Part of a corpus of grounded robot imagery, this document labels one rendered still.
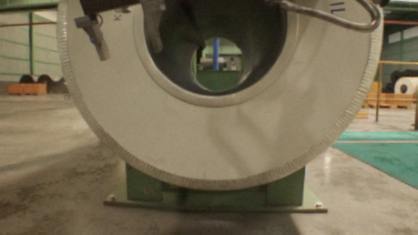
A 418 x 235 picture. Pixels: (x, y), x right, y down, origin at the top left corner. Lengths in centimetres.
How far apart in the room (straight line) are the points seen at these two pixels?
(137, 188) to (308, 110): 82
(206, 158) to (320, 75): 49
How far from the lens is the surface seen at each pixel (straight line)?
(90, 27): 54
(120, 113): 83
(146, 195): 111
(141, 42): 81
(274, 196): 108
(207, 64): 347
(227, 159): 78
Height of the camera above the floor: 55
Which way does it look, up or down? 4 degrees down
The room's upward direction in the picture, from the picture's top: 1 degrees clockwise
